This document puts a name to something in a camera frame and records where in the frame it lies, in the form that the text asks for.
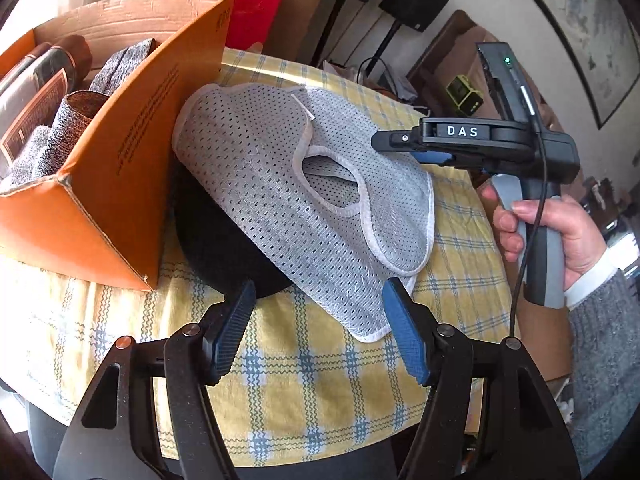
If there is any black garment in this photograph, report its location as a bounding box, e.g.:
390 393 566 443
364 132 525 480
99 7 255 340
172 164 291 298

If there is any grey mesh vest white trim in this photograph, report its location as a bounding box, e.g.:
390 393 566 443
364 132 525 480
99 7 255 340
171 84 435 343

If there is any small grey knit cloth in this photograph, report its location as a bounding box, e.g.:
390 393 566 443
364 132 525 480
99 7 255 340
1 126 52 192

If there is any grey sweater right forearm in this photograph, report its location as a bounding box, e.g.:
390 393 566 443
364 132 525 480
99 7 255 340
565 250 639 474

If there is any person's right hand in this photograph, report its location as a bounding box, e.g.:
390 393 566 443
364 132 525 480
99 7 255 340
480 184 616 296

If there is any green black radio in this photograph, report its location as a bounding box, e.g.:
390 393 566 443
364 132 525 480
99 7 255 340
446 75 484 116

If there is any brown sofa with cushions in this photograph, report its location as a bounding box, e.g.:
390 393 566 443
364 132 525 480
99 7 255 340
406 8 557 134

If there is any brown cardboard box right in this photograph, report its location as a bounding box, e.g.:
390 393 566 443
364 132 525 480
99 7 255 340
464 169 575 436

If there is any right black speaker on stand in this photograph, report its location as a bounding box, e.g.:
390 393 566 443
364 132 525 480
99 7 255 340
364 0 449 76

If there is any large brown carton behind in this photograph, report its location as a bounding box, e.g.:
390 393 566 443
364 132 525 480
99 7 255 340
262 0 334 65

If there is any framed ink painting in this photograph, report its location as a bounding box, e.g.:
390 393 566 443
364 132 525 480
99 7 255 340
534 0 639 127

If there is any orange cardboard box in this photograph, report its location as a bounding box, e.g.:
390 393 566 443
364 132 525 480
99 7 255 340
1 0 233 290

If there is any red Ferrero Collection box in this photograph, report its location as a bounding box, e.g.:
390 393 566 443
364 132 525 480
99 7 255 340
226 0 282 51

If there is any clear bottle copper cap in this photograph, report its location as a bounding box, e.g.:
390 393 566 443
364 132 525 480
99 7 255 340
0 42 51 93
0 34 94 166

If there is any black camera unit green LED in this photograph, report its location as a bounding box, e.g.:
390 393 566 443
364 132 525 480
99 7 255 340
476 41 542 133

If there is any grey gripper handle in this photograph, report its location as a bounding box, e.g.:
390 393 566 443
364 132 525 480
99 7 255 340
490 174 565 309

